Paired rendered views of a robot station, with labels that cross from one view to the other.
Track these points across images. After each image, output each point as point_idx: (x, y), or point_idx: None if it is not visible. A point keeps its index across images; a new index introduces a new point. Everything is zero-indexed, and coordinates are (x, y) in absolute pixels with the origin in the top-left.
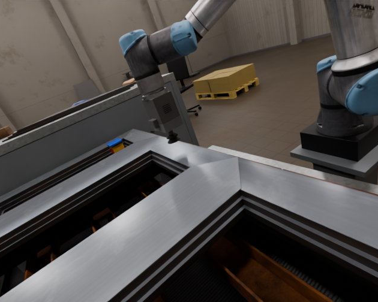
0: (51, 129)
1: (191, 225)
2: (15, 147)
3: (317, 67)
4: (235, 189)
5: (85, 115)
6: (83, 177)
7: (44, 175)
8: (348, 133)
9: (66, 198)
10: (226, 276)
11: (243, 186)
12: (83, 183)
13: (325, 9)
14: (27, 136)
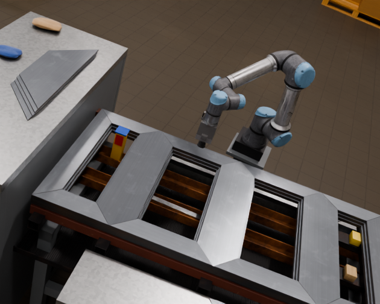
0: (72, 111)
1: (250, 191)
2: (56, 130)
3: (258, 113)
4: (253, 177)
5: (87, 96)
6: (140, 166)
7: (66, 158)
8: (259, 147)
9: (154, 181)
10: None
11: (254, 176)
12: (149, 171)
13: (280, 105)
14: (63, 120)
